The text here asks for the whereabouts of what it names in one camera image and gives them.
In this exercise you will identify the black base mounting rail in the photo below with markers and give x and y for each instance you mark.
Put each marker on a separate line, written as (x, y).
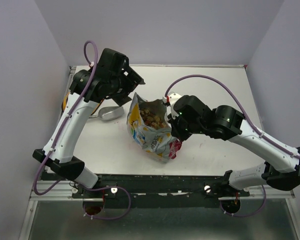
(118, 191)

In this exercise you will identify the aluminium frame rail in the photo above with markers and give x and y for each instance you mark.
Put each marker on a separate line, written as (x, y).
(63, 191)

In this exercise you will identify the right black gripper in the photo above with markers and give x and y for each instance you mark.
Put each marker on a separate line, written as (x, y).
(175, 130)

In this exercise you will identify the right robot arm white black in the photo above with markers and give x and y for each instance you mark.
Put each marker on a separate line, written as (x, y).
(281, 168)

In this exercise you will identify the metal food scoop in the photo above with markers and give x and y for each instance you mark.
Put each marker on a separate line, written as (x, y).
(109, 113)

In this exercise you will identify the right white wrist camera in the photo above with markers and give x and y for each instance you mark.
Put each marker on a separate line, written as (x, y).
(170, 100)

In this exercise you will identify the yellow double pet bowl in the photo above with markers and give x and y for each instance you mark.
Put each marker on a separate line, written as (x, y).
(64, 102)

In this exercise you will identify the pet food kibble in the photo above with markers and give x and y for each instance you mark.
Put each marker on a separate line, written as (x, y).
(153, 118)

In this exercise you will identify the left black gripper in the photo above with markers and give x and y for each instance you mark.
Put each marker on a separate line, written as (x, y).
(132, 74)

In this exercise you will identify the pet food bag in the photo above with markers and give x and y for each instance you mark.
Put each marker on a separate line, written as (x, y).
(160, 145)

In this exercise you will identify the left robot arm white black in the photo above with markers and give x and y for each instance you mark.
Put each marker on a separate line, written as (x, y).
(111, 78)

